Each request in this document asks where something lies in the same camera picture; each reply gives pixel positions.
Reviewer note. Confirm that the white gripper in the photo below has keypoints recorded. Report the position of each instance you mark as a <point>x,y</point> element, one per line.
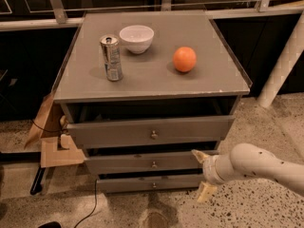
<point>209,169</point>

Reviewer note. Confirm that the grey drawer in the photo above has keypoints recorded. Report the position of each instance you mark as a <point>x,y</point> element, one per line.
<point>142,163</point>
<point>150,132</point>
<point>169,182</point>

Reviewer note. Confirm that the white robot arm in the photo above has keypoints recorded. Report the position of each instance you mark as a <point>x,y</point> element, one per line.
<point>246,161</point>

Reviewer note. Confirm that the grey bottom drawer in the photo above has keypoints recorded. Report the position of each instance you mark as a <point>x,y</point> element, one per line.
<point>169,182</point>

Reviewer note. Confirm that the grey drawer cabinet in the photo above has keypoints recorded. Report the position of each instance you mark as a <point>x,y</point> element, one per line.
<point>151,87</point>

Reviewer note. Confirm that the grey top drawer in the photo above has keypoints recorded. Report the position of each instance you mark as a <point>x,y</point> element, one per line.
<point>150,132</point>

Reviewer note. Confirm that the orange fruit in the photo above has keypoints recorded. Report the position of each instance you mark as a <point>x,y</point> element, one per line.
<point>184,59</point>

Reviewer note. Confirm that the brown cardboard pieces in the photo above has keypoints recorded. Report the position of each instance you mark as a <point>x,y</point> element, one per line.
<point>49,128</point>

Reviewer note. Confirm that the white ceramic bowl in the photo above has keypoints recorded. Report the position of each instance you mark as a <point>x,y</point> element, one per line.
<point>137,38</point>

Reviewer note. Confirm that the silver drink can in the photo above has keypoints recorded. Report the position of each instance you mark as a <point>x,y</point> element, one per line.
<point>112,60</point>

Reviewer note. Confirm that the black bar on floor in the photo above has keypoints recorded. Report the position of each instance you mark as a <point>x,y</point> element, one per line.
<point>37,183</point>

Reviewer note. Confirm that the metal railing frame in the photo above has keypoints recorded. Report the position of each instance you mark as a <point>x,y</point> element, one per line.
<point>48,14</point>

